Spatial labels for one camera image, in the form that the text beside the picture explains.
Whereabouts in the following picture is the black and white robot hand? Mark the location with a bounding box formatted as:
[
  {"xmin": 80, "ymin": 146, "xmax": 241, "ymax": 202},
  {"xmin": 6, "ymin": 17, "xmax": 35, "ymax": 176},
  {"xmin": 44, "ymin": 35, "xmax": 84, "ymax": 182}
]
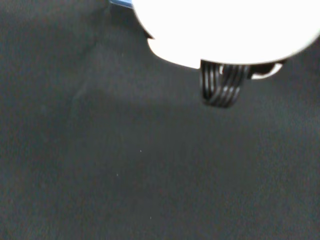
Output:
[{"xmin": 131, "ymin": 0, "xmax": 320, "ymax": 109}]

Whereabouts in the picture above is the black bench cloth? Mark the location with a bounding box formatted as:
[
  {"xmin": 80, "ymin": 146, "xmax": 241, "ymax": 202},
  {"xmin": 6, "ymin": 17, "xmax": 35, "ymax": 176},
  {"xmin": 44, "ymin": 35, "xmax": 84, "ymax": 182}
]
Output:
[{"xmin": 0, "ymin": 0, "xmax": 320, "ymax": 240}]

